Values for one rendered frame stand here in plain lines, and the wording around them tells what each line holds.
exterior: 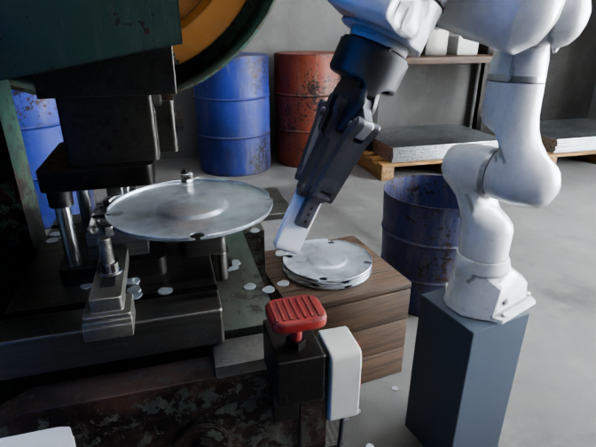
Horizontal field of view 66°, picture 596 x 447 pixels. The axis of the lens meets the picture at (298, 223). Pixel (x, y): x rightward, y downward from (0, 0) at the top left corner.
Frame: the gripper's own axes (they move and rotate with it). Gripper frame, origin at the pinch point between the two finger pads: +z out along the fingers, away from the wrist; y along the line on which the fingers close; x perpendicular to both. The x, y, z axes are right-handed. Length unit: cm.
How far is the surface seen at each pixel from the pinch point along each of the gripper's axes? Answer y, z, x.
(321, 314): -2.1, 9.4, -7.0
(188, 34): 66, -14, 15
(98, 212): 34.3, 19.7, 20.9
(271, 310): 0.0, 11.7, -1.8
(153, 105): 27.4, -2.3, 17.9
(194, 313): 10.3, 20.6, 4.3
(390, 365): 63, 55, -78
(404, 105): 368, -40, -204
